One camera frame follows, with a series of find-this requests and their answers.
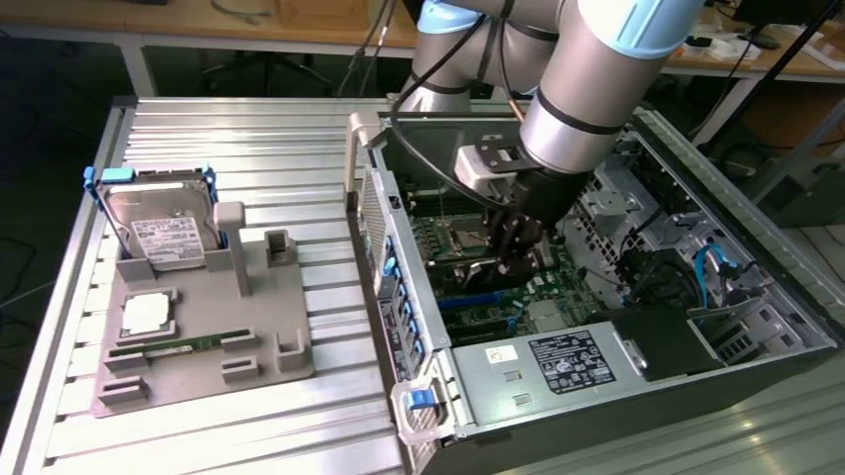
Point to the grey wrist camera housing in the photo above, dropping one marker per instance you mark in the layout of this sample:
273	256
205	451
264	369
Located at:
482	165

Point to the open black PC case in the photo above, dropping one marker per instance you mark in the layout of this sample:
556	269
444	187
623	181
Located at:
627	425

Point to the large silver disk bay cage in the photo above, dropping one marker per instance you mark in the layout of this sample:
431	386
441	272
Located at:
614	232

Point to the grey parts rack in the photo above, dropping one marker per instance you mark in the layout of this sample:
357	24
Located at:
197	297

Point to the black plastic shroud box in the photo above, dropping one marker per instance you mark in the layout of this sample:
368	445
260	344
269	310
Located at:
659	341

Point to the blue expansion slot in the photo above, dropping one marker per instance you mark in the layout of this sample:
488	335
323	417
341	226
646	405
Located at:
468	300

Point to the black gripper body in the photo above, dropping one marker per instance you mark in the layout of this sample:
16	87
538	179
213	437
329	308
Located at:
547	195

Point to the white and black device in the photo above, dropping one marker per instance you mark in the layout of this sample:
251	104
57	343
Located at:
726	49

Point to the beige case corner clamp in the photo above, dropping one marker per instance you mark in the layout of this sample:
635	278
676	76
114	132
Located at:
363	129

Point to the blue case release latch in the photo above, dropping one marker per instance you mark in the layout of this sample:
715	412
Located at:
417	400

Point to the small silver disk bay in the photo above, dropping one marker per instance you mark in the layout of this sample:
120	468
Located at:
732	341

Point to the grey case corner clamp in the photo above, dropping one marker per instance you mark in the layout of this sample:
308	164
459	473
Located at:
412	425

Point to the green RAM stick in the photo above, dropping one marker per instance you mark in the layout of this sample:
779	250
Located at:
197	341

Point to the silver chipset heatsink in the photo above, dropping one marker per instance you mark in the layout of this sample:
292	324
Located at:
544	316

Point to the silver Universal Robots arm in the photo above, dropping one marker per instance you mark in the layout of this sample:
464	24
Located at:
580	99

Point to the wooden desk white frame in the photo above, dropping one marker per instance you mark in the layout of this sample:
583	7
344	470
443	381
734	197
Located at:
65	15

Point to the green motherboard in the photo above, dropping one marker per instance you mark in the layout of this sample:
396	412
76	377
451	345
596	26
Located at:
567	292

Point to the hard disk in blue caddy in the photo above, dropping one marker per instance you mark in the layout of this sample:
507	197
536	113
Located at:
157	222

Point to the thin socket locking lever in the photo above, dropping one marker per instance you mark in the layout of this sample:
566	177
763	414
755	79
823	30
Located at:
440	208

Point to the grey power supply unit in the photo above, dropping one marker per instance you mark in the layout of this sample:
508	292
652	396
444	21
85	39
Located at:
502	391

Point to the black office chair base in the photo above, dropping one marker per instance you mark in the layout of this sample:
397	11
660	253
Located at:
276	64

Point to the low-profile graphics card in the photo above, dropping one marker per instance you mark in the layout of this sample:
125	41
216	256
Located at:
476	279

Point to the silver CPU chip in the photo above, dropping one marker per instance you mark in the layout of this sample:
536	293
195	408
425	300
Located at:
146	314

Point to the black tripod pole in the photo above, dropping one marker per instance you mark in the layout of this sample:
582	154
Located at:
790	49

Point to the blue slot retention latch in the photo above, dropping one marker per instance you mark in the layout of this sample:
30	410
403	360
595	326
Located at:
393	269
399	289
413	329
417	349
405	309

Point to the CPU socket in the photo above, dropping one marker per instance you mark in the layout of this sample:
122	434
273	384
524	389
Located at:
464	237

